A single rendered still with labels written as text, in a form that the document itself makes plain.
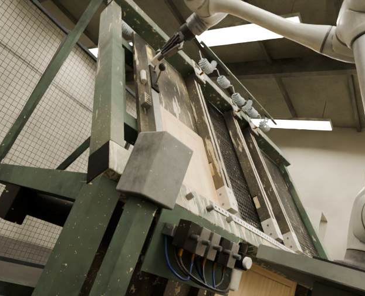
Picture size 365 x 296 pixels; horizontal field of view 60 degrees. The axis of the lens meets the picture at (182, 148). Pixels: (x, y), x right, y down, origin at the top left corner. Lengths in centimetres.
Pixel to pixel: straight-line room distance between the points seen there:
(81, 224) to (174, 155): 33
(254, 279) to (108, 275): 138
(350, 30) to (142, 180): 75
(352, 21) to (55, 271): 110
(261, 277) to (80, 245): 140
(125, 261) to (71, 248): 20
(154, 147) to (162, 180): 9
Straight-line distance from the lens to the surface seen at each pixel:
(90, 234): 98
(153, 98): 150
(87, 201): 98
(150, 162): 81
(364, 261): 103
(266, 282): 222
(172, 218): 113
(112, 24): 170
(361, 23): 110
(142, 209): 83
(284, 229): 214
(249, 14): 127
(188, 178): 137
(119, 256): 82
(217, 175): 158
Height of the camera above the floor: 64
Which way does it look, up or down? 19 degrees up
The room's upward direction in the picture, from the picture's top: 20 degrees clockwise
